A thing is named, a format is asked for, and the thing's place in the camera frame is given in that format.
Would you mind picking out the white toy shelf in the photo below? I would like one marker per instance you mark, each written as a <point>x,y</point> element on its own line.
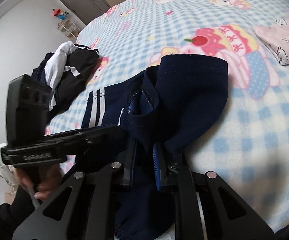
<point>69,29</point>

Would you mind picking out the navy white-striped shorts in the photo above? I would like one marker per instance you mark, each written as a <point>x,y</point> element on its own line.
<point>165,108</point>

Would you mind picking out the folded pink cartoon garment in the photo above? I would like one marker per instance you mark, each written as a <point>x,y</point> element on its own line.
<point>276,38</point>

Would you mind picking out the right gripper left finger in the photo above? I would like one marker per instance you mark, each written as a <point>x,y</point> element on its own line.
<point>84,206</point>

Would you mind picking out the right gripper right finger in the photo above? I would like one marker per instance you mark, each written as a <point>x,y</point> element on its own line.
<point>206,207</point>

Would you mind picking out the pile of dark clothes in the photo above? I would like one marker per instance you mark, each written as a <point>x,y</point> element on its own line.
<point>66,71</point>

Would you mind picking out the blue checkered cartoon blanket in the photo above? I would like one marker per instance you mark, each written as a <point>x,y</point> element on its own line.
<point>249,145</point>

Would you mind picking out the red blue plush toy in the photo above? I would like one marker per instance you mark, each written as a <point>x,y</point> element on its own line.
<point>60,13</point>

